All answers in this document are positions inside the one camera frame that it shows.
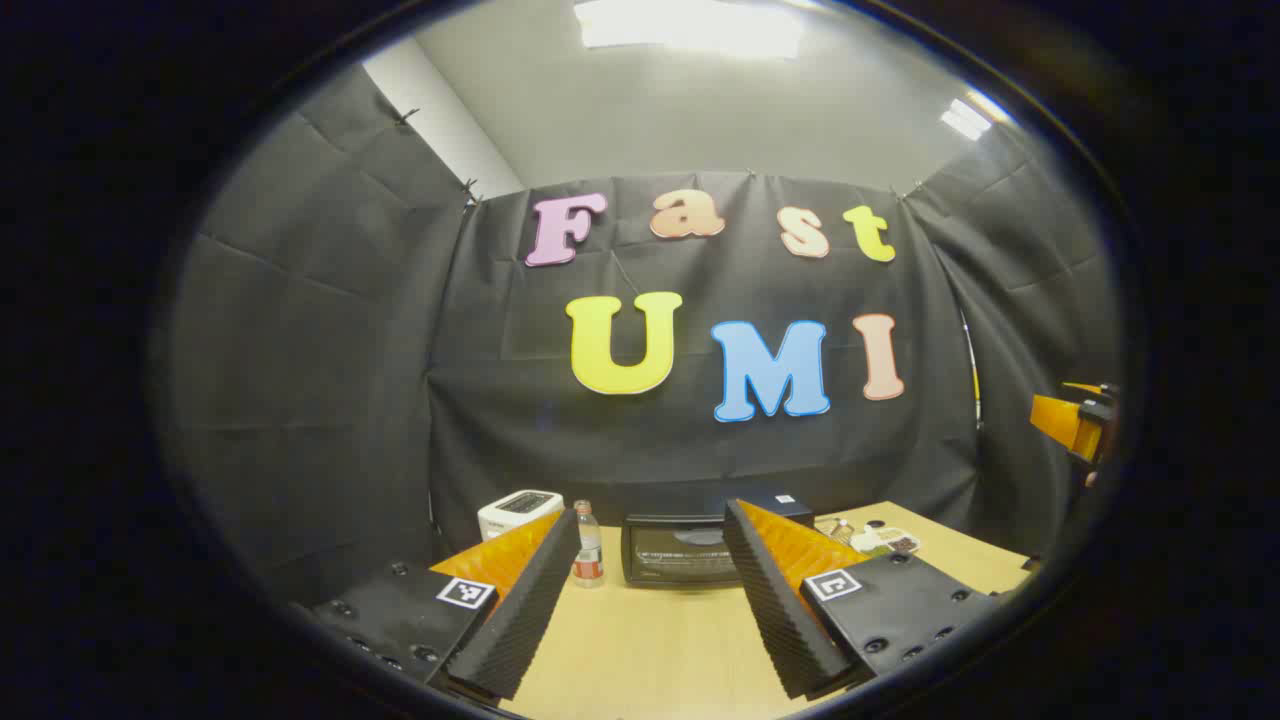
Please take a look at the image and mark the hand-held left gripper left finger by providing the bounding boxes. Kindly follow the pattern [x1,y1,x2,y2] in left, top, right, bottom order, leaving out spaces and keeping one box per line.
[290,508,583,701]

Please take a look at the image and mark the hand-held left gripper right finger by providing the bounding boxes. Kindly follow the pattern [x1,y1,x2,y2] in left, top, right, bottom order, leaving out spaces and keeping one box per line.
[722,498,1001,701]

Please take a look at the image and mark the black electric oven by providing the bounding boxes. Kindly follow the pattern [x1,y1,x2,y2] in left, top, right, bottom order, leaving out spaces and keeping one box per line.
[620,487,819,589]

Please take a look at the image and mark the clear bottle with red label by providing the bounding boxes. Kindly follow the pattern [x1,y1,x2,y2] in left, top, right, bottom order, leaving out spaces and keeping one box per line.
[572,499,606,589]

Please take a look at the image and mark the white toaster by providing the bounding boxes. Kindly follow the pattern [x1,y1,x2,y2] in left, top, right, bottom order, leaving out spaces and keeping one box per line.
[477,489,566,543]

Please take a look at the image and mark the white divided plate of beans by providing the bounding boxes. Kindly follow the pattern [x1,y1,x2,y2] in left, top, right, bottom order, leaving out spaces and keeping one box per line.
[850,525,921,558]

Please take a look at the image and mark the ceiling light panel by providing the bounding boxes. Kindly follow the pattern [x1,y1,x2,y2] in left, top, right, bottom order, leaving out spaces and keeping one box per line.
[575,0,806,59]
[940,93,1013,141]

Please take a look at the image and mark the black backdrop cloth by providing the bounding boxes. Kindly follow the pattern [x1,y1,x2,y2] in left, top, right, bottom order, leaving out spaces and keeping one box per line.
[165,62,1121,611]

